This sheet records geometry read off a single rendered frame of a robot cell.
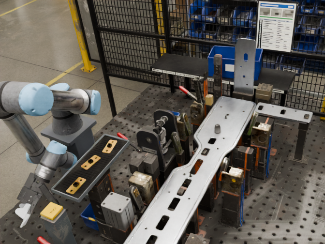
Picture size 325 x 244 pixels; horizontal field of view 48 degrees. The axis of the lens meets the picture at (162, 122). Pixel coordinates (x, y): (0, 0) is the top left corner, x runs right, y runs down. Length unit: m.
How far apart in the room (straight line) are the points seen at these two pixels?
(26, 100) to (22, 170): 2.23
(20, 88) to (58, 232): 0.54
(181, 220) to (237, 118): 0.72
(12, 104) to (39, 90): 0.10
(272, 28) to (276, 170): 0.82
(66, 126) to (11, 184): 1.67
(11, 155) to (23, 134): 2.17
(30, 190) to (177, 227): 0.60
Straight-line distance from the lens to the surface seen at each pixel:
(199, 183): 1.61
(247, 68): 2.09
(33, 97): 1.32
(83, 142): 1.89
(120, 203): 1.44
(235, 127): 1.90
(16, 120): 1.52
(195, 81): 1.89
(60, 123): 1.83
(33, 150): 1.64
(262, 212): 1.91
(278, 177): 2.09
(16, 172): 3.53
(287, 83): 2.23
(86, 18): 4.44
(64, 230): 1.48
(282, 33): 2.26
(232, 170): 1.61
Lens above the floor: 2.18
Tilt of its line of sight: 37 degrees down
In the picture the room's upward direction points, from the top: 7 degrees counter-clockwise
